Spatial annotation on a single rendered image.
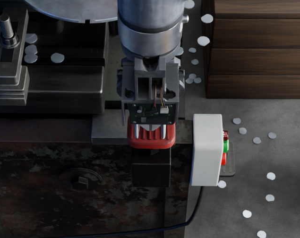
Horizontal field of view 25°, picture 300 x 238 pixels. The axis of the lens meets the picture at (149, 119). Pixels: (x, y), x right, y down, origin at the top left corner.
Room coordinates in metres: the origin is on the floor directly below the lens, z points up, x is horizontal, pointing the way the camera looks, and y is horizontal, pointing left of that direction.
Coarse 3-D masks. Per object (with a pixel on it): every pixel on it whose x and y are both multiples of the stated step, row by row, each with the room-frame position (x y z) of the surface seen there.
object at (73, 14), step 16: (32, 0) 0.81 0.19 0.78; (48, 0) 0.81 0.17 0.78; (64, 0) 0.81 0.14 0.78; (80, 0) 0.81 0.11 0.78; (96, 0) 0.81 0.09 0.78; (112, 0) 0.81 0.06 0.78; (64, 16) 0.78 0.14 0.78; (80, 16) 0.78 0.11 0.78; (96, 16) 0.78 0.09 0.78; (112, 16) 0.78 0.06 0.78
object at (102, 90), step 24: (72, 24) 0.83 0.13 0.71; (96, 24) 0.83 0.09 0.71; (24, 48) 0.78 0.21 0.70; (48, 48) 0.78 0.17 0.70; (72, 48) 0.78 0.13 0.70; (96, 48) 0.78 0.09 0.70; (48, 72) 0.72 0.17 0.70; (72, 72) 0.72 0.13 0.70; (96, 72) 0.72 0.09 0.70; (48, 96) 0.68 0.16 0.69; (72, 96) 0.68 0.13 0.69; (96, 96) 0.68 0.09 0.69
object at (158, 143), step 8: (128, 120) 0.59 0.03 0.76; (128, 128) 0.57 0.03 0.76; (144, 128) 0.57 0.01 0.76; (160, 128) 0.57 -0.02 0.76; (168, 128) 0.57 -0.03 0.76; (128, 136) 0.56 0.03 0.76; (144, 136) 0.56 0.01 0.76; (152, 136) 0.56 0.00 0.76; (160, 136) 0.56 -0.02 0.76; (168, 136) 0.56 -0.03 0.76; (136, 144) 0.55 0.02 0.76; (144, 144) 0.55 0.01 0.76; (152, 144) 0.55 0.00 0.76; (160, 144) 0.55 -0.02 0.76; (168, 144) 0.55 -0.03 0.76
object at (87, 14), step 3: (84, 12) 0.78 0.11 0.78; (87, 12) 0.78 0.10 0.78; (90, 12) 0.78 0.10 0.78; (93, 12) 0.78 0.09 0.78; (81, 15) 0.78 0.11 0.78; (84, 15) 0.78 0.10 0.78; (87, 15) 0.78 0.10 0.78; (90, 15) 0.78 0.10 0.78; (93, 15) 0.78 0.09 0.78; (84, 18) 0.77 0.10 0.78; (87, 18) 0.77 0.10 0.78; (90, 18) 0.77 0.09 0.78
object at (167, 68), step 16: (176, 48) 0.53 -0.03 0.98; (128, 64) 0.56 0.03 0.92; (144, 64) 0.52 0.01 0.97; (160, 64) 0.51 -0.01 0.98; (176, 64) 0.56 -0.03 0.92; (128, 80) 0.54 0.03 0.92; (144, 80) 0.53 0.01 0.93; (160, 80) 0.53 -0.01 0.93; (176, 80) 0.54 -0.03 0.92; (144, 96) 0.51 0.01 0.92; (160, 96) 0.51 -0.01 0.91; (176, 96) 0.51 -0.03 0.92; (144, 112) 0.51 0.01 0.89; (160, 112) 0.50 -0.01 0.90; (176, 112) 0.50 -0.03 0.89
